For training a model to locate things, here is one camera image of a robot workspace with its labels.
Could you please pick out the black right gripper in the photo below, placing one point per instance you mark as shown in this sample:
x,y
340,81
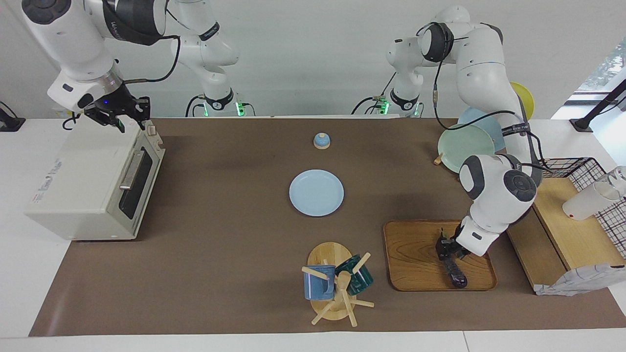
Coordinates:
x,y
112,102

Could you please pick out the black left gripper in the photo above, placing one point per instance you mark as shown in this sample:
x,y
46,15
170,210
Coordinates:
x,y
455,244

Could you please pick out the dark purple eggplant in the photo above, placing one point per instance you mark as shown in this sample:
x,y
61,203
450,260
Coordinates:
x,y
457,276

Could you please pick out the small light blue plate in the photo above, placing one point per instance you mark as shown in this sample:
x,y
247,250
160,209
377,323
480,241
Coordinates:
x,y
316,193

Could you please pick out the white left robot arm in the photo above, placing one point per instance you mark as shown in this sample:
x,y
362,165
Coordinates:
x,y
489,73

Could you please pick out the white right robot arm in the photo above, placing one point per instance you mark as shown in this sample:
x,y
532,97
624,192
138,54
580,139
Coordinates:
x,y
73,39

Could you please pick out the white toaster oven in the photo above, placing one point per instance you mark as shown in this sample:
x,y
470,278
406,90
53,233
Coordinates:
x,y
83,181

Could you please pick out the wooden serving tray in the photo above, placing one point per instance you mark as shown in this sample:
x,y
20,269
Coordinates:
x,y
413,254

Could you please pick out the dark green mug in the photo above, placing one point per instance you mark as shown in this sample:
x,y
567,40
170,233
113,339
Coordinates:
x,y
362,281

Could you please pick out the wooden plate rack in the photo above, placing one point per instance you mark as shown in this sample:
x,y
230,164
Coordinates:
x,y
437,159

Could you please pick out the pale green plate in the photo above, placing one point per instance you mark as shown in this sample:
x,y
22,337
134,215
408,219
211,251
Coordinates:
x,y
462,146

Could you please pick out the wooden mug tree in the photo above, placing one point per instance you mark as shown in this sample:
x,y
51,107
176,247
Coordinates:
x,y
328,256

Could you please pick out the black table clamp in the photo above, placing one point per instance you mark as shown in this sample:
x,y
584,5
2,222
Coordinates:
x,y
10,122

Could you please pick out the wooden two-tier shelf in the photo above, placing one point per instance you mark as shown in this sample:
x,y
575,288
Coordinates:
x,y
577,239

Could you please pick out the marble patterned cloth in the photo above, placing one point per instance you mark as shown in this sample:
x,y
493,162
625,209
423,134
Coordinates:
x,y
577,283

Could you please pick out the blue mug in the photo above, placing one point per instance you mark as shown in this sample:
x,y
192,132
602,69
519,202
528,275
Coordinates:
x,y
318,288

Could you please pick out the large light blue plate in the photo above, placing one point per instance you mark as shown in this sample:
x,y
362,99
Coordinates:
x,y
481,120

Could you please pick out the white cup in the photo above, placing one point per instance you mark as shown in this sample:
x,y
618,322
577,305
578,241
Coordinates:
x,y
584,205

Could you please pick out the brown table mat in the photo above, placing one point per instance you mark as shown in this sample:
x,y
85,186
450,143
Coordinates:
x,y
234,244

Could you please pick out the yellow plate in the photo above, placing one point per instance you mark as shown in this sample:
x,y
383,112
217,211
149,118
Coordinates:
x,y
525,98

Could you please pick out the clear glass cup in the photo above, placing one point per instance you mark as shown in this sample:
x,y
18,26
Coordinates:
x,y
620,175

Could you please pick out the black angled stand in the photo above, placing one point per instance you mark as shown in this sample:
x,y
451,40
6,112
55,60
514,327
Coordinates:
x,y
599,107

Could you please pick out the bright window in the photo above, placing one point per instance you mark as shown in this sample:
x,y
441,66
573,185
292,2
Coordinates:
x,y
604,68

